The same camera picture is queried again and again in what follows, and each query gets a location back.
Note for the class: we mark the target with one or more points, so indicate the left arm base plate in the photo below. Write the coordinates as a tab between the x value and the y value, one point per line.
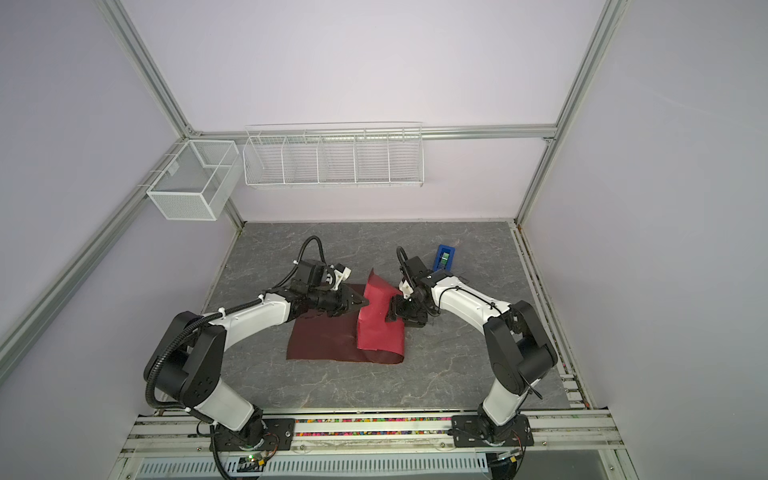
263	434

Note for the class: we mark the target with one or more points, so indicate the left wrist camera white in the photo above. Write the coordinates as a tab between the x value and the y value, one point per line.
338	273

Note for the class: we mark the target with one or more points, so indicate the white slotted cable duct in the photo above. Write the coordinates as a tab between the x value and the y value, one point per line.
317	466

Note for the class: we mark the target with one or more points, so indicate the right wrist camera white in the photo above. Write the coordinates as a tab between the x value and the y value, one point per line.
406	289

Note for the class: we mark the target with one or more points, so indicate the blue tape dispenser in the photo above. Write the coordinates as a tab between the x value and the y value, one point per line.
444	258

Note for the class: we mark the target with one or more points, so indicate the small white mesh basket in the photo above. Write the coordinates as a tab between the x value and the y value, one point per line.
198	181

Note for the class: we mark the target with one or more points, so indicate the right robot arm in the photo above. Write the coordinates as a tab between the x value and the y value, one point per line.
519	349

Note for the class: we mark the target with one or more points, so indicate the long white wire basket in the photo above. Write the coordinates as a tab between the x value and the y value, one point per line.
334	154

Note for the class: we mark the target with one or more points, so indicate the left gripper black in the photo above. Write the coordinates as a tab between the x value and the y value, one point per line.
345	301

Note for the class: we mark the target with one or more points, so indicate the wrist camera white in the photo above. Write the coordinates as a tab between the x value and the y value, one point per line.
338	273
406	289

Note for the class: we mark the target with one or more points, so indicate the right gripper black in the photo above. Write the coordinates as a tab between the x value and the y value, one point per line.
397	310

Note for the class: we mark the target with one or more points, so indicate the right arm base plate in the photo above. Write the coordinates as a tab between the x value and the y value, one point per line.
475	431

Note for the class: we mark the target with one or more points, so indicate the aluminium front rail frame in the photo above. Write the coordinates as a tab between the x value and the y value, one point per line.
557	435

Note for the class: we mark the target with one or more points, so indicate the dark red wrapping paper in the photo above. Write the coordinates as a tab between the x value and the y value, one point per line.
366	336

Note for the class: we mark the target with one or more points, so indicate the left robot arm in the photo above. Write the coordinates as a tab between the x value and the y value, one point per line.
184	372

